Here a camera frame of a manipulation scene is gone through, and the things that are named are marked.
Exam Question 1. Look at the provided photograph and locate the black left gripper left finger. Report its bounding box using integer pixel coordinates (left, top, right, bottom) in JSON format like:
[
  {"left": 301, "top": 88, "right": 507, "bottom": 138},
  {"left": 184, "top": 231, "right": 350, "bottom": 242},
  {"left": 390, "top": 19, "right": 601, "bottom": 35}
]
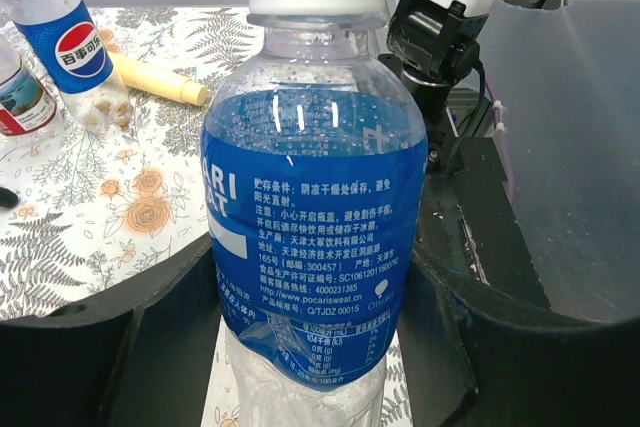
[{"left": 1, "top": 235, "right": 221, "bottom": 426}]

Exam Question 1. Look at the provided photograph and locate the Pepsi label clear bottle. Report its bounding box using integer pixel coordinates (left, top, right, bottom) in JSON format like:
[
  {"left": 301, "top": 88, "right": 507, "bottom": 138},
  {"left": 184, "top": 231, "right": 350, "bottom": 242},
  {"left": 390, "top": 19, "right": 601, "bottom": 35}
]
[{"left": 1, "top": 0, "right": 133, "bottom": 135}]

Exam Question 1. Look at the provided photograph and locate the black music stand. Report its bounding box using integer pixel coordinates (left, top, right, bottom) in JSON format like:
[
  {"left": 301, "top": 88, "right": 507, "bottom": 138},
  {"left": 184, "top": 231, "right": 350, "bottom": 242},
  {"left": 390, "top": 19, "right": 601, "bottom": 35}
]
[{"left": 0, "top": 187, "right": 20, "bottom": 210}]

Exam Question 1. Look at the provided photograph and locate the blue label water bottle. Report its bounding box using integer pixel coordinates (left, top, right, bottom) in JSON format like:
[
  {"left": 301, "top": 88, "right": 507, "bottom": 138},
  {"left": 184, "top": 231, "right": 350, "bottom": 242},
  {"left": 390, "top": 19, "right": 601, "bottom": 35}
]
[{"left": 201, "top": 0, "right": 428, "bottom": 426}]

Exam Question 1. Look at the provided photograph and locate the cream toy microphone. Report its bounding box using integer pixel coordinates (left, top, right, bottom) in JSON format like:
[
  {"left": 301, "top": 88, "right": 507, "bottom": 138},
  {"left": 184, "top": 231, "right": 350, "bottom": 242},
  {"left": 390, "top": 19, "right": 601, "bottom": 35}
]
[{"left": 109, "top": 52, "right": 209, "bottom": 107}]

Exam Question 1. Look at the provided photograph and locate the floral tablecloth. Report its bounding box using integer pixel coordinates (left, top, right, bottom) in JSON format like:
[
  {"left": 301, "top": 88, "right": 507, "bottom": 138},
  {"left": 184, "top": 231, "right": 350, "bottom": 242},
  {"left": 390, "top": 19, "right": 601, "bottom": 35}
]
[{"left": 0, "top": 6, "right": 416, "bottom": 427}]

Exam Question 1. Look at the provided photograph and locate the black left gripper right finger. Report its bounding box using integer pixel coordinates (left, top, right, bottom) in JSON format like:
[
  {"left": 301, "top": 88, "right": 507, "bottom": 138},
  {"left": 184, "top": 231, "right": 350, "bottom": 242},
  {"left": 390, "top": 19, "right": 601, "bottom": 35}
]
[{"left": 398, "top": 247, "right": 639, "bottom": 426}]

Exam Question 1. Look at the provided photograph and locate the red label clear bottle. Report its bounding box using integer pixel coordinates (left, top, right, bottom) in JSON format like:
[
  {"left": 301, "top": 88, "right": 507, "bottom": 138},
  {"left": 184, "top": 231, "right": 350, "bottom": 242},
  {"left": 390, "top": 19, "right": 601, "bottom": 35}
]
[{"left": 1, "top": 37, "right": 58, "bottom": 139}]

